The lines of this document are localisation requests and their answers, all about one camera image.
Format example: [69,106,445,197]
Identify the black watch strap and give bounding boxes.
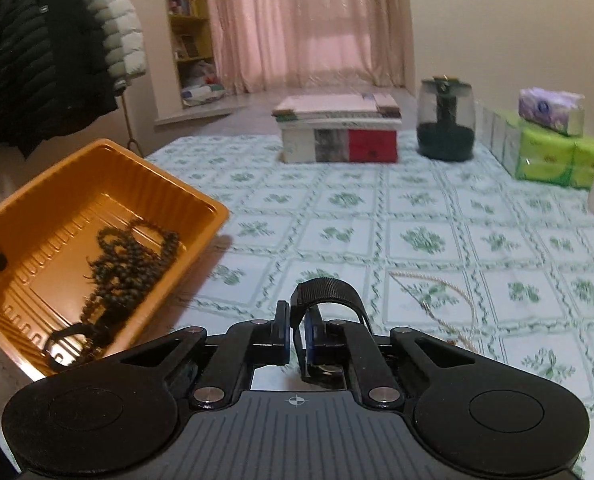
[289,276,373,339]

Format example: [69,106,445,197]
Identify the orange plastic tray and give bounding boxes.
[0,140,228,380]

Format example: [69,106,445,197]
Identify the green patterned tablecloth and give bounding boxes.
[0,129,594,480]

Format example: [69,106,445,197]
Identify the white red box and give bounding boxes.
[282,127,399,164]

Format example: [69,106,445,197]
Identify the stack of books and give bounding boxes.
[272,93,402,122]

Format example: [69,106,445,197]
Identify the dark glass jar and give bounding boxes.
[416,76,476,162]

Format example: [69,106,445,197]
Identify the green tissue packs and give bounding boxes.
[477,106,594,190]

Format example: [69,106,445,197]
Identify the pink curtain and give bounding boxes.
[208,0,415,93]

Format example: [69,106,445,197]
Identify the white grey puffer jacket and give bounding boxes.
[83,0,147,96]

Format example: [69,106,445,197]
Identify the purple tissue pack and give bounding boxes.
[518,87,585,136]

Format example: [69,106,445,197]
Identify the black puffer jacket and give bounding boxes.
[0,0,118,156]

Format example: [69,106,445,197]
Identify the yellow bookshelf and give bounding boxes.
[167,0,225,108]

